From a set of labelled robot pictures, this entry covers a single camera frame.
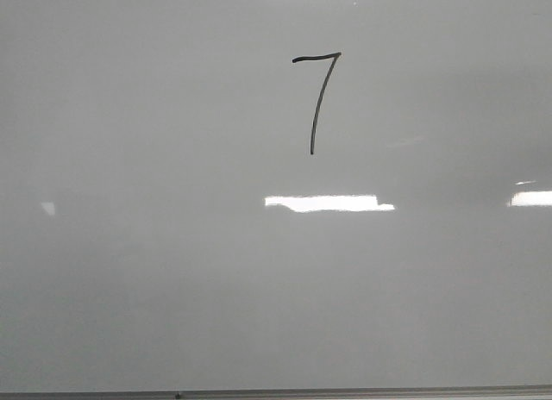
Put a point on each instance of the white whiteboard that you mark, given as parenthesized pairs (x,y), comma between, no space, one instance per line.
(250,194)

